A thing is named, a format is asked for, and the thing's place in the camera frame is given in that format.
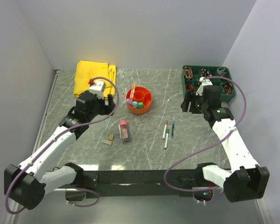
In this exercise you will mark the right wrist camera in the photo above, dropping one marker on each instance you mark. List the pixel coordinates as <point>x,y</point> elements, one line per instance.
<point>204,82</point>

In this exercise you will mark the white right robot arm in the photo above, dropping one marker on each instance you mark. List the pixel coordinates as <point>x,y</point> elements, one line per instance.
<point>223,124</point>

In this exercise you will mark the purple highlighter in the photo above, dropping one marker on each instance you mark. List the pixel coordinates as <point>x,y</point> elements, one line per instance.
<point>129,101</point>

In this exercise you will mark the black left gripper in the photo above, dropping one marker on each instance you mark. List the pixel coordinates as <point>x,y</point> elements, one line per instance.
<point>106,109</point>

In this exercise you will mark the yellow thin pen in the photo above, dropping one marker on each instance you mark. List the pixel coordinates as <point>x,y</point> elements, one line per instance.
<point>133,91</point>

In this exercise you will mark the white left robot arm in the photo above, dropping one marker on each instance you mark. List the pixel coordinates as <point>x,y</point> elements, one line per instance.
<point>71,127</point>

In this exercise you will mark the grey tan eraser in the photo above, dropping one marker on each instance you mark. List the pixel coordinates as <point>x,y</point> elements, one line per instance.
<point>107,142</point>

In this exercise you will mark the light blue cap highlighter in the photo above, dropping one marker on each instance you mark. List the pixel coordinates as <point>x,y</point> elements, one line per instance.
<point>135,104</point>

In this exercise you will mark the aluminium rail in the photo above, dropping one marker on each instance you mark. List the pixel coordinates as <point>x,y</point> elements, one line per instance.
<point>243,179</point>

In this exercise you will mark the pink lid marker tube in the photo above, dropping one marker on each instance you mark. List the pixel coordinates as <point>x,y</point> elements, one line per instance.
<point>124,131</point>

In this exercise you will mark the blue transparent pen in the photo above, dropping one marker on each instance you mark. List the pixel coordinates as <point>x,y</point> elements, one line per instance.
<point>173,129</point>

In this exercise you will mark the yellow folded cloth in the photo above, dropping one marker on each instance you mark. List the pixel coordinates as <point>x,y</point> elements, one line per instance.
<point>86,70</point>

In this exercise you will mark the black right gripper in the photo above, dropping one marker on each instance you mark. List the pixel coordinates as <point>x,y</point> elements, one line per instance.
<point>185,104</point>

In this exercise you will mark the black base beam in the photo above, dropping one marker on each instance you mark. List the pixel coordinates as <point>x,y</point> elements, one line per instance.
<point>143,182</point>

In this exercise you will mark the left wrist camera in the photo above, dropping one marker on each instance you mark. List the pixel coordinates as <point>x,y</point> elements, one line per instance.
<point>97,88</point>

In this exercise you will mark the brown cap white marker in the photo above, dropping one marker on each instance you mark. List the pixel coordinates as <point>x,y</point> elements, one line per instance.
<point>164,130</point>

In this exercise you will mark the green cap white marker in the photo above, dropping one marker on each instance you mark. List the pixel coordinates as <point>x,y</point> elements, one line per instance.
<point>166,139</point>

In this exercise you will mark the brown small eraser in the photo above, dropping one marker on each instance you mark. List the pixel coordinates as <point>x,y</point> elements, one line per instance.
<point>111,137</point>

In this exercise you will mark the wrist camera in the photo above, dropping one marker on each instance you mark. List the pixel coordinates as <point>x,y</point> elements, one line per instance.
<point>204,82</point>
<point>97,88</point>

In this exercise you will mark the orange round pen holder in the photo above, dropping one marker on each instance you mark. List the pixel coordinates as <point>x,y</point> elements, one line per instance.
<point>143,95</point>

